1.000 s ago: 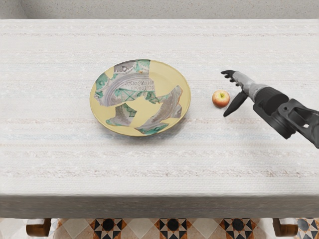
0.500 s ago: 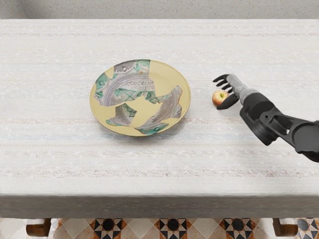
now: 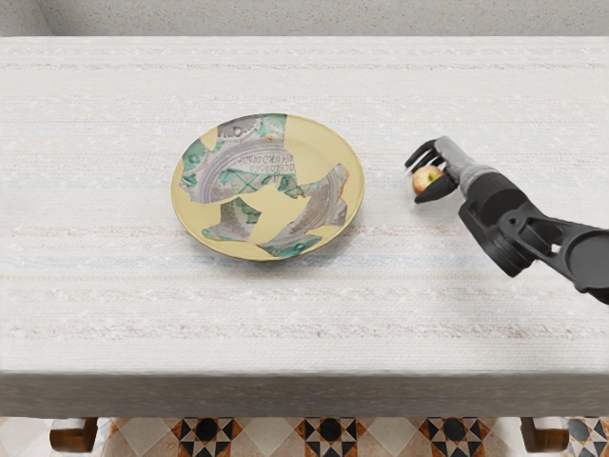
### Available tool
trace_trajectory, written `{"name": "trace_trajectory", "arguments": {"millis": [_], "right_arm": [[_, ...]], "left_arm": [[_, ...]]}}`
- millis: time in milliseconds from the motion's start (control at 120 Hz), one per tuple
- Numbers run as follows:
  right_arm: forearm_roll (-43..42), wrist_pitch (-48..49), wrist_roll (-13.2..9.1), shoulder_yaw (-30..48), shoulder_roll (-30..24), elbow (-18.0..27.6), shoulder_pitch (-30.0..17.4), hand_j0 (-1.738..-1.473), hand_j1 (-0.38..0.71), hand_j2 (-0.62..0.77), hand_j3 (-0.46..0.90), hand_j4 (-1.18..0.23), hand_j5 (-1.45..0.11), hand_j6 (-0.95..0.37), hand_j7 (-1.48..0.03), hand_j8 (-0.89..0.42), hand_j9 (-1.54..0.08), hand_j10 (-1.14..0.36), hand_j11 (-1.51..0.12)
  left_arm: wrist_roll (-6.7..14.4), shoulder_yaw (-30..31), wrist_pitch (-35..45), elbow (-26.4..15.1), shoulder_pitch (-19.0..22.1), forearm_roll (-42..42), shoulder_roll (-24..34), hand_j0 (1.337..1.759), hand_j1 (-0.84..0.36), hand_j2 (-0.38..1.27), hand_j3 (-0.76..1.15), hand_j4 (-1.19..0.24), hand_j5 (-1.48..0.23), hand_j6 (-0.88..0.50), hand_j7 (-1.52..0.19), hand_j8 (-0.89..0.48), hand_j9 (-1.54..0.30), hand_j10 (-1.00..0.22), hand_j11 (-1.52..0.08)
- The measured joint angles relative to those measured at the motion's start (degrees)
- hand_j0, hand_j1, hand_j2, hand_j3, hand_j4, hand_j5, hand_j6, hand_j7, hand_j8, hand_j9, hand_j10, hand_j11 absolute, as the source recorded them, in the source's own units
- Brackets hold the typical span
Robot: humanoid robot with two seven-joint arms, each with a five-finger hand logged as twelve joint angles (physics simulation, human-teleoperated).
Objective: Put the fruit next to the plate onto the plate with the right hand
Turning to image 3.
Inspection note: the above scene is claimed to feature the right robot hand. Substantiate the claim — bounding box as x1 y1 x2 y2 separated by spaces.
404 135 498 206

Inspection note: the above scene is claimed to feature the small red yellow apple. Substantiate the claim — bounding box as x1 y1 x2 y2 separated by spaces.
411 164 447 195

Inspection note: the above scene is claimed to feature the yellow plate with printed pattern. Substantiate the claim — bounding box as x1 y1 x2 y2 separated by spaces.
170 112 366 263

